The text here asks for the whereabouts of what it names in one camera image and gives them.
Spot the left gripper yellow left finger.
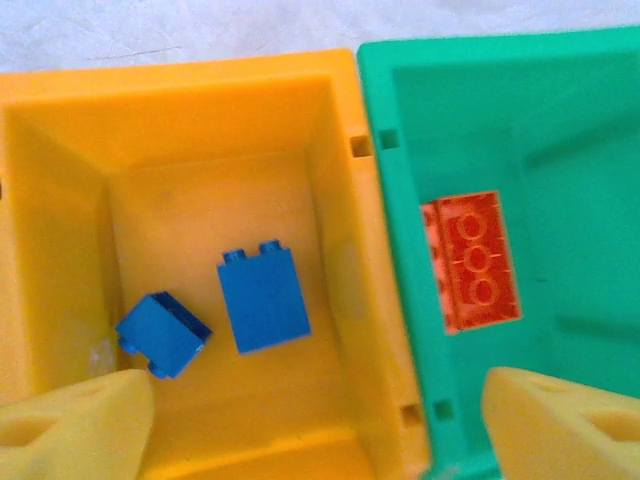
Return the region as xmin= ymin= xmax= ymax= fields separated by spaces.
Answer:
xmin=0 ymin=368 xmax=156 ymax=480

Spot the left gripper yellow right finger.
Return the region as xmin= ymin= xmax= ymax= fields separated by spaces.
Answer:
xmin=480 ymin=366 xmax=640 ymax=480

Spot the orange lego brick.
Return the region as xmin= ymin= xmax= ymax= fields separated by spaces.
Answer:
xmin=418 ymin=189 xmax=524 ymax=335

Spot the tall blue lego brick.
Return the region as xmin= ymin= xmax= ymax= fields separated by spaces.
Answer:
xmin=215 ymin=239 xmax=312 ymax=356

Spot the green plastic bin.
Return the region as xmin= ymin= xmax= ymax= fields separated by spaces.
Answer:
xmin=355 ymin=24 xmax=640 ymax=480

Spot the yellow plastic bin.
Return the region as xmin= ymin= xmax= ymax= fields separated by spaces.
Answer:
xmin=0 ymin=47 xmax=436 ymax=480

